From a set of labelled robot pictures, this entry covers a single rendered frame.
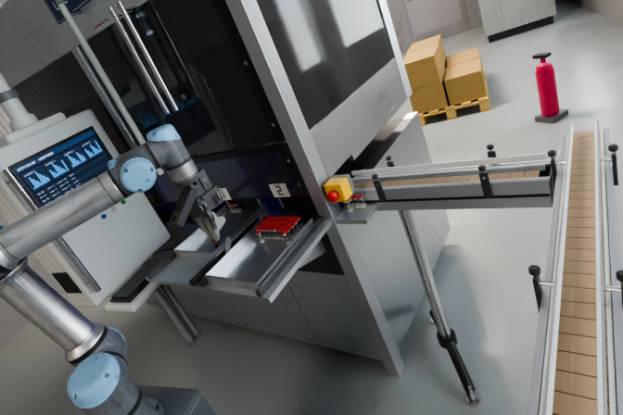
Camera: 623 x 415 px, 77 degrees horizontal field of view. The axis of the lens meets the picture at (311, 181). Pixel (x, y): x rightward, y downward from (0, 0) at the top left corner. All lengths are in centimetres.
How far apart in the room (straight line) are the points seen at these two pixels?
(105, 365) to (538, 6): 711
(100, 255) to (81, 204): 103
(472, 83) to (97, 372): 401
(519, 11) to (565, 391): 684
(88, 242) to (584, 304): 177
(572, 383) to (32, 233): 103
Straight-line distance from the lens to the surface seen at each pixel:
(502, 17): 735
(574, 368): 81
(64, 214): 99
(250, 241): 157
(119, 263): 205
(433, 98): 446
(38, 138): 195
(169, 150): 110
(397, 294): 192
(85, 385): 117
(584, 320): 88
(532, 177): 129
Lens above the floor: 158
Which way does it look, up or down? 22 degrees down
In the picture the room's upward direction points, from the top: 23 degrees counter-clockwise
